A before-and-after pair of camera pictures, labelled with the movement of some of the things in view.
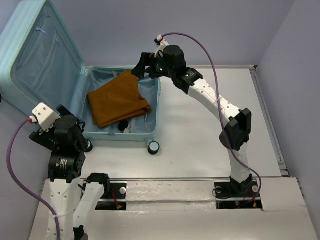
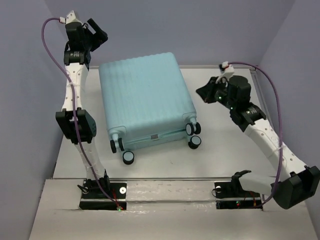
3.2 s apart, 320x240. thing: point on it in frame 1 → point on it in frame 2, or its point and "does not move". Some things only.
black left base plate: x=116 y=191 does not move
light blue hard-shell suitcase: x=40 y=63 → x=146 y=103
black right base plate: x=237 y=189 does not move
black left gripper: x=48 y=138 → x=99 y=37
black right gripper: x=139 y=70 → x=206 y=92
